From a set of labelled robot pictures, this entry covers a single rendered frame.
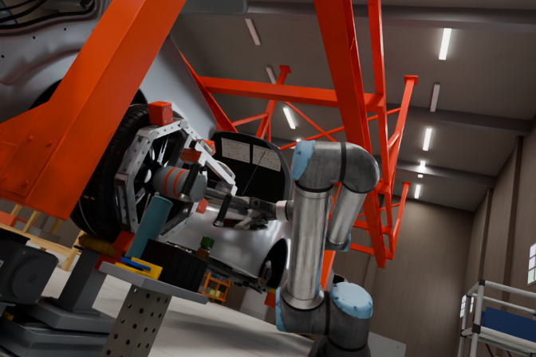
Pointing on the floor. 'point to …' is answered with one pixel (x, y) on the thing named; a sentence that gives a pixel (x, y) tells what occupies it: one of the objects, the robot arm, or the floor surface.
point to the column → (136, 323)
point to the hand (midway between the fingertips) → (235, 211)
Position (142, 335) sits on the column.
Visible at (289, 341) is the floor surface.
